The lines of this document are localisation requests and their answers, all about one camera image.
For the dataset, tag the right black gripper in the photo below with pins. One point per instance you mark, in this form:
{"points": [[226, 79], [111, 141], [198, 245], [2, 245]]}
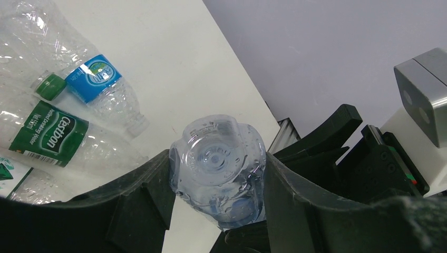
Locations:
{"points": [[376, 168]]}

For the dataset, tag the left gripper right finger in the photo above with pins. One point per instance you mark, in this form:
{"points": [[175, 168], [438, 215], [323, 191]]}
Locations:
{"points": [[303, 217]]}

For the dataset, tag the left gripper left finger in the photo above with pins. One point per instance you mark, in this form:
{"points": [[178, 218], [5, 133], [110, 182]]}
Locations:
{"points": [[129, 214]]}

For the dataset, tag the clear blue bottle purple label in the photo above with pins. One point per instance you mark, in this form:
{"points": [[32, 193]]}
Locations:
{"points": [[217, 167]]}

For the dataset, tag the clear bottle green white label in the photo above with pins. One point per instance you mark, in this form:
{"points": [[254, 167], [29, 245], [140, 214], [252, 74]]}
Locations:
{"points": [[23, 178]]}

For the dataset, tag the clear bottle dark green label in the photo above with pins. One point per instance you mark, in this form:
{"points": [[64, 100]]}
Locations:
{"points": [[47, 139]]}

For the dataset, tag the aluminium frame rail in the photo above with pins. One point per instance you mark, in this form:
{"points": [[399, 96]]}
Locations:
{"points": [[286, 136]]}

